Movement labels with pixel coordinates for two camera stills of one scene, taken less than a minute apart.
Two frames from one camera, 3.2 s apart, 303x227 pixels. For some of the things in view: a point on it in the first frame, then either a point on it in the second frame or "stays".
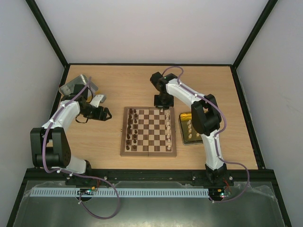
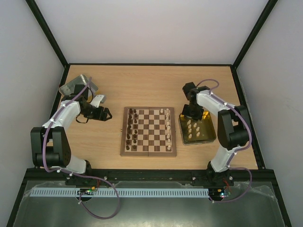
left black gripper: [102, 117] stays
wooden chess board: [147, 132] stays
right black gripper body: [163, 103] -> [192, 111]
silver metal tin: [68, 88] stays
